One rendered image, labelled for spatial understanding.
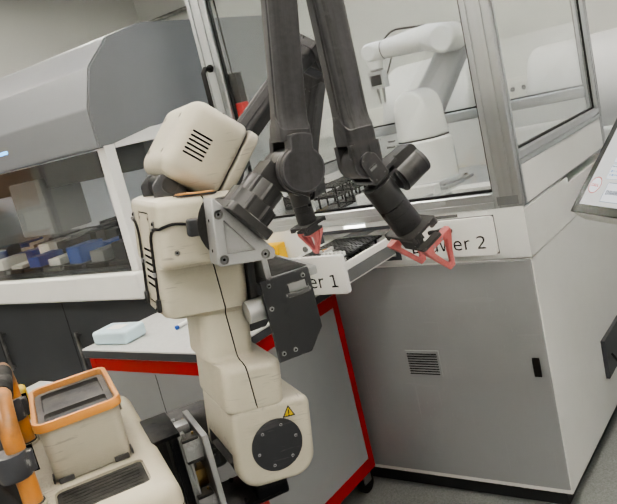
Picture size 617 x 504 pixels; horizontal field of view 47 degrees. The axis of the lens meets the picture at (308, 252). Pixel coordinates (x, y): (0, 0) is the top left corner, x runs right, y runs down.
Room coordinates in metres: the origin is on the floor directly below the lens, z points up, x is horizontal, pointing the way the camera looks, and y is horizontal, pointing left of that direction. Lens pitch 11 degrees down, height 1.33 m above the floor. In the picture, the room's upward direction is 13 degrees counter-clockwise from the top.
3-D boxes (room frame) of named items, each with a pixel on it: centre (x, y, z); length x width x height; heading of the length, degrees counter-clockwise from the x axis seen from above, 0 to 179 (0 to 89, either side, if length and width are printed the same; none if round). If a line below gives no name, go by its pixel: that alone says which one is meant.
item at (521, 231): (2.55, -0.49, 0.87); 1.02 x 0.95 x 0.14; 52
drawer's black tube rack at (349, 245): (2.12, -0.10, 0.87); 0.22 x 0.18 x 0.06; 142
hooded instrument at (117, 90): (3.54, 0.98, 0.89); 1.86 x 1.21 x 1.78; 52
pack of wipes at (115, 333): (2.17, 0.65, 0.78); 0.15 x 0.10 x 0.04; 57
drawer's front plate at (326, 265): (1.96, 0.03, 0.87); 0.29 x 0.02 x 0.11; 52
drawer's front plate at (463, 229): (2.00, -0.40, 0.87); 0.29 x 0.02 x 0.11; 52
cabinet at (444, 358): (2.54, -0.49, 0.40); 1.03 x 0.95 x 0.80; 52
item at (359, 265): (2.12, -0.10, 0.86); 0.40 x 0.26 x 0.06; 142
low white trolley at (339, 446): (2.21, 0.35, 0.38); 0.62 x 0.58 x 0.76; 52
